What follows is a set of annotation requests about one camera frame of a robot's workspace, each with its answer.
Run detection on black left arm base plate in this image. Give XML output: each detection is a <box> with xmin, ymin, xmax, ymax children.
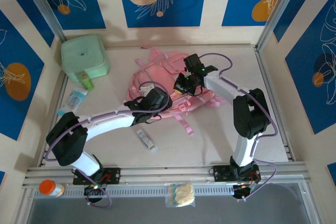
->
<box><xmin>72</xmin><ymin>167</ymin><xmax>121</xmax><ymax>186</ymax></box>

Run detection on bottle with orange lid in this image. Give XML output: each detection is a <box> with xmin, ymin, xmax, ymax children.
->
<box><xmin>38</xmin><ymin>179</ymin><xmax>65</xmax><ymax>198</ymax></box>

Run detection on grey slotted cable duct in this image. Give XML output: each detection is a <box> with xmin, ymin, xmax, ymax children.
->
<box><xmin>33</xmin><ymin>183</ymin><xmax>305</xmax><ymax>200</ymax></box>

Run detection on mint green square lunch bag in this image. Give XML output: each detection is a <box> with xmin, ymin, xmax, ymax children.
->
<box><xmin>60</xmin><ymin>34</ymin><xmax>110</xmax><ymax>83</ymax></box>

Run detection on pink student backpack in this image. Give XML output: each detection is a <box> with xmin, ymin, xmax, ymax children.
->
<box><xmin>123</xmin><ymin>46</ymin><xmax>226</xmax><ymax>137</ymax></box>

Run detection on aluminium table side rail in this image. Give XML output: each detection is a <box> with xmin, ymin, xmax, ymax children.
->
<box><xmin>36</xmin><ymin>73</ymin><xmax>68</xmax><ymax>167</ymax></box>
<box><xmin>254</xmin><ymin>47</ymin><xmax>297</xmax><ymax>162</ymax></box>

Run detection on small white packaged tube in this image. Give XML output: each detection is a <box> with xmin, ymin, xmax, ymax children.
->
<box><xmin>136</xmin><ymin>129</ymin><xmax>159</xmax><ymax>153</ymax></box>

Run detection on aluminium frame rail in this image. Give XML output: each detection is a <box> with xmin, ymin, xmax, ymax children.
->
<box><xmin>22</xmin><ymin>161</ymin><xmax>312</xmax><ymax>188</ymax></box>

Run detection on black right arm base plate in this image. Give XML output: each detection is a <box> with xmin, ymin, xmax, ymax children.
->
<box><xmin>212</xmin><ymin>165</ymin><xmax>260</xmax><ymax>183</ymax></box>

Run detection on aluminium frame post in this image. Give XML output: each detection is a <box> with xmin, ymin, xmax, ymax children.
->
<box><xmin>18</xmin><ymin>0</ymin><xmax>67</xmax><ymax>43</ymax></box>
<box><xmin>255</xmin><ymin>0</ymin><xmax>302</xmax><ymax>51</ymax></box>

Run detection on small green bottle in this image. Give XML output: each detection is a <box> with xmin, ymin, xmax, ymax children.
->
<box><xmin>79</xmin><ymin>72</ymin><xmax>95</xmax><ymax>90</ymax></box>

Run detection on light blue tissue pack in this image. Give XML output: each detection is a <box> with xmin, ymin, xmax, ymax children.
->
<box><xmin>57</xmin><ymin>87</ymin><xmax>89</xmax><ymax>116</ymax></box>

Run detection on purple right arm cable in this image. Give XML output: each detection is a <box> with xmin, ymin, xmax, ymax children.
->
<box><xmin>199</xmin><ymin>52</ymin><xmax>279</xmax><ymax>202</ymax></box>

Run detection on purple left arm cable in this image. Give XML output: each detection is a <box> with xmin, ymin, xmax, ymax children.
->
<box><xmin>46</xmin><ymin>81</ymin><xmax>170</xmax><ymax>208</ymax></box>

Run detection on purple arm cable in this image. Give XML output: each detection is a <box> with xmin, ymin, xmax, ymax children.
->
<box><xmin>46</xmin><ymin>81</ymin><xmax>170</xmax><ymax>208</ymax></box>
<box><xmin>199</xmin><ymin>52</ymin><xmax>279</xmax><ymax>202</ymax></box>

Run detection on bag of white snacks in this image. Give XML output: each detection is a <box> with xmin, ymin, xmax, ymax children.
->
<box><xmin>164</xmin><ymin>181</ymin><xmax>196</xmax><ymax>208</ymax></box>

